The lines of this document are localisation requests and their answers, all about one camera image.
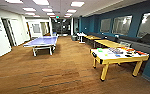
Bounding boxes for yellow gaming table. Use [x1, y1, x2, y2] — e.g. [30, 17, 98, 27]
[89, 46, 150, 82]

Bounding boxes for small white table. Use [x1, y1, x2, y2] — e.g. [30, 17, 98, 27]
[76, 31, 87, 45]

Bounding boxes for low wooden table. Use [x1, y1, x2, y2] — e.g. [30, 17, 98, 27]
[83, 34, 102, 42]
[93, 38, 124, 50]

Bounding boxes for dark grey sofa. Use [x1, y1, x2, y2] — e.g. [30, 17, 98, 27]
[116, 34, 150, 55]
[85, 31, 117, 40]

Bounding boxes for blue ping pong table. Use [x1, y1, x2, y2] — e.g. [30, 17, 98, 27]
[22, 34, 60, 57]

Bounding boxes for green exit sign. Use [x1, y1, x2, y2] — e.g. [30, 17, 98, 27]
[55, 15, 61, 20]

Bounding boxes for ceiling light panel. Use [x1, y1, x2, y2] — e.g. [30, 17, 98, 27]
[69, 1, 86, 8]
[22, 7, 37, 13]
[31, 0, 51, 6]
[3, 0, 25, 5]
[41, 8, 54, 13]
[65, 8, 77, 14]

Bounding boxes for interior glass window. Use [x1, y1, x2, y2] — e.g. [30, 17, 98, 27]
[111, 14, 134, 36]
[99, 17, 112, 34]
[136, 12, 150, 38]

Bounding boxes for orange game pack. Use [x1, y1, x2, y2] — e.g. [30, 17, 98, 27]
[119, 46, 136, 53]

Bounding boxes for red and black game piece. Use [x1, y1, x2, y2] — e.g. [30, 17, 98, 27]
[134, 49, 148, 56]

